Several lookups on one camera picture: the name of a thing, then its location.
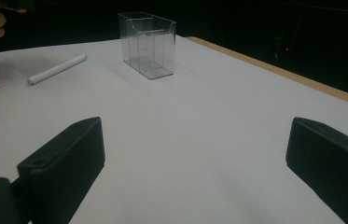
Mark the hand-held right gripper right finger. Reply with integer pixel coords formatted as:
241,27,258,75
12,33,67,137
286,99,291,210
285,117,348,224

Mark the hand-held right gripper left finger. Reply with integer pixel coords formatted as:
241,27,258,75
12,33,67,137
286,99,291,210
17,116,106,224

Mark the white pen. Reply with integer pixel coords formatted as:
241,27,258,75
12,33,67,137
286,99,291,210
26,53,88,86

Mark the clear plastic container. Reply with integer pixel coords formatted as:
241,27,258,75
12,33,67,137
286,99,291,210
118,11,177,80

